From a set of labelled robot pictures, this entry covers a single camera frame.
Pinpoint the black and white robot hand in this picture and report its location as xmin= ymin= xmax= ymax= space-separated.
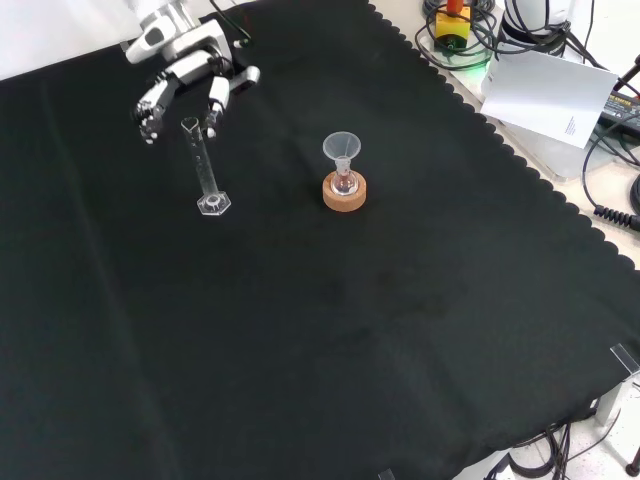
xmin=133 ymin=20 xmax=262 ymax=146

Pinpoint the clear glass graduated cylinder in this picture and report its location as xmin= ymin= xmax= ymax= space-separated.
xmin=179 ymin=115 xmax=234 ymax=217

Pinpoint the translucent plastic funnel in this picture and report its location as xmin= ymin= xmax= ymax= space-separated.
xmin=322 ymin=131 xmax=363 ymax=174

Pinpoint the clear round-bottom glass flask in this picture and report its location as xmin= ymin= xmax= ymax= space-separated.
xmin=331 ymin=155 xmax=359 ymax=197

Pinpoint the yellow stop button box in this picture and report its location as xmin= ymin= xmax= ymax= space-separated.
xmin=433 ymin=0 xmax=474 ymax=52

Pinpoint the black bench cloth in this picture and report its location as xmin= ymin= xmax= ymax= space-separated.
xmin=0 ymin=0 xmax=640 ymax=480

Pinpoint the pale board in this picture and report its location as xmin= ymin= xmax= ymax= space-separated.
xmin=479 ymin=49 xmax=621 ymax=150

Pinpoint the black power adapter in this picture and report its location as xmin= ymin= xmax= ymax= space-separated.
xmin=597 ymin=91 xmax=640 ymax=127

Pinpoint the clear acrylic corner piece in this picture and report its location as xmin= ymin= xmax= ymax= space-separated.
xmin=609 ymin=343 xmax=640 ymax=376

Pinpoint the green and black arm cable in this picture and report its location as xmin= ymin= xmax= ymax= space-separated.
xmin=208 ymin=0 xmax=255 ymax=49

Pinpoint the cork ring stand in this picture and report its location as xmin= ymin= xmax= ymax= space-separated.
xmin=322 ymin=170 xmax=369 ymax=212

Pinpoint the black coiled cable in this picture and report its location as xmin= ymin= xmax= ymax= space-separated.
xmin=592 ymin=203 xmax=640 ymax=230

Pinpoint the black cable bundle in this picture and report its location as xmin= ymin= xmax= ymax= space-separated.
xmin=479 ymin=418 xmax=604 ymax=480

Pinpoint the grey metal bench bracket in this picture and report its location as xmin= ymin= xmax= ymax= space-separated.
xmin=593 ymin=373 xmax=640 ymax=427

